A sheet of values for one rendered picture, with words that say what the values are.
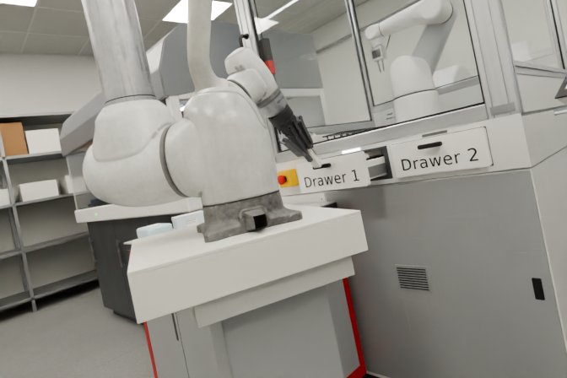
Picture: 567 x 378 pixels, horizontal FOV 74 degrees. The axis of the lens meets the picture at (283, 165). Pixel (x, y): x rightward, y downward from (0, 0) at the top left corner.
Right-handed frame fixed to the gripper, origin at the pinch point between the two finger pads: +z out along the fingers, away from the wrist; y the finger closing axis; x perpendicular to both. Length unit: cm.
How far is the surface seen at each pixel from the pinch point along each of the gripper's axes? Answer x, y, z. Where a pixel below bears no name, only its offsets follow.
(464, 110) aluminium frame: -41.4, 20.4, 8.5
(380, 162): -12.5, 12.7, 16.1
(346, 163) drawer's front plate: -7.9, 3.4, 6.8
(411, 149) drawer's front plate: -23.9, 14.4, 14.3
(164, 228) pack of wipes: 53, -32, -5
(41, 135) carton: 374, 54, -62
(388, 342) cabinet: 1, -24, 72
